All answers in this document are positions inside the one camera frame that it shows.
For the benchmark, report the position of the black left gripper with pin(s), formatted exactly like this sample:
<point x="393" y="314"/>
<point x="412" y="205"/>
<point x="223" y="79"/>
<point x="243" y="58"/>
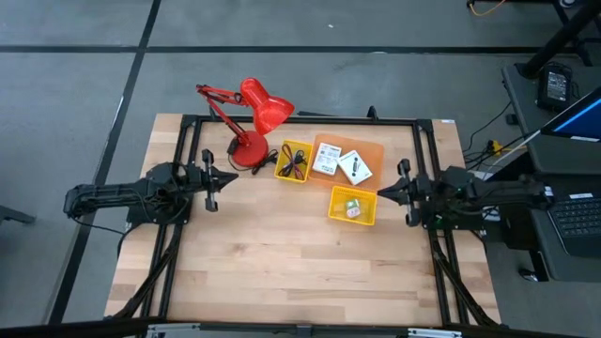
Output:
<point x="206" y="180"/>

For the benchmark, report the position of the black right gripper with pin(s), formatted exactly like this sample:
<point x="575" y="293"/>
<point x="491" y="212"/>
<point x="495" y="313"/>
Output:
<point x="415" y="195"/>

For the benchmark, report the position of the green charger cube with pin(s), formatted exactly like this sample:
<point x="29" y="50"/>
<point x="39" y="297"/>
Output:
<point x="352" y="204"/>

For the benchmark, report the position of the white box with green edge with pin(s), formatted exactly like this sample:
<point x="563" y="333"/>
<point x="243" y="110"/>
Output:
<point x="354" y="167"/>

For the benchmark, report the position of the white box with barcode label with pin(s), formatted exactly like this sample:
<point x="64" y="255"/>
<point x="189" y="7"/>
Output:
<point x="327" y="158"/>

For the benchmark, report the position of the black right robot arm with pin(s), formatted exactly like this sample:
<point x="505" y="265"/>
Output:
<point x="488" y="197"/>

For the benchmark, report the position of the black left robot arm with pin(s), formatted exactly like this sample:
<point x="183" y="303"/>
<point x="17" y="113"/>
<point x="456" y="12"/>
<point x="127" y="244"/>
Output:
<point x="122" y="197"/>

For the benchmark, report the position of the red desk lamp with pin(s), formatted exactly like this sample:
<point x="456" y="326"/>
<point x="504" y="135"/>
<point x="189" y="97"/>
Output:
<point x="249" y="150"/>

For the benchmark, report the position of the yellow plastic basket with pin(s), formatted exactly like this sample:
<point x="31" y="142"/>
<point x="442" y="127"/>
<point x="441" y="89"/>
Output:
<point x="366" y="216"/>
<point x="309" y="162"/>

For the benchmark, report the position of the orange plastic tray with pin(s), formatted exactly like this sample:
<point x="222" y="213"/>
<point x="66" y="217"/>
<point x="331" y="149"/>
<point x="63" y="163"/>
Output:
<point x="371" y="150"/>

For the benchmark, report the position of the white label sticker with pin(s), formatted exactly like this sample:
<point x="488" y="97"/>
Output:
<point x="448" y="121"/>

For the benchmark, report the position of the white paper sheet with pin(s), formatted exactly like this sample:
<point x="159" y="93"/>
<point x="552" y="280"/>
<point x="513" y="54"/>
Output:
<point x="491" y="214"/>

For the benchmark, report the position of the black laptop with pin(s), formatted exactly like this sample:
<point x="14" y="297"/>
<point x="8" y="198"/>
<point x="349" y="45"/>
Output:
<point x="580" y="223"/>

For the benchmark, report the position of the black power adapter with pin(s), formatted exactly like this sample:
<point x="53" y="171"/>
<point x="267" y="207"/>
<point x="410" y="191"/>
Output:
<point x="556" y="87"/>

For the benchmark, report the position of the monitor with blue screen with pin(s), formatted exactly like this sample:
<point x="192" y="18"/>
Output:
<point x="582" y="119"/>

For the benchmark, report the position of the dark grey side desk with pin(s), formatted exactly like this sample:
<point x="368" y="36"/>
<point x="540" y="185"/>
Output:
<point x="582" y="270"/>

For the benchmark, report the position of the black furniture foot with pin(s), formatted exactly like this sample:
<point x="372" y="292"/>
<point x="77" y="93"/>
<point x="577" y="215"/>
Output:
<point x="14" y="216"/>

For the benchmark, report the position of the black furniture leg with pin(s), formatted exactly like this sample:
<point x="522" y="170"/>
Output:
<point x="563" y="33"/>

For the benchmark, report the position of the black aluminium table frame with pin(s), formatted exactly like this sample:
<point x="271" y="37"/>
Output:
<point x="328" y="121"/>

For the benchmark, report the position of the silver frame bracket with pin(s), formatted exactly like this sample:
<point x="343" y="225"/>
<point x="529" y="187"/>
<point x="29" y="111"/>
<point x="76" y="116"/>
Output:
<point x="174" y="330"/>
<point x="434" y="333"/>

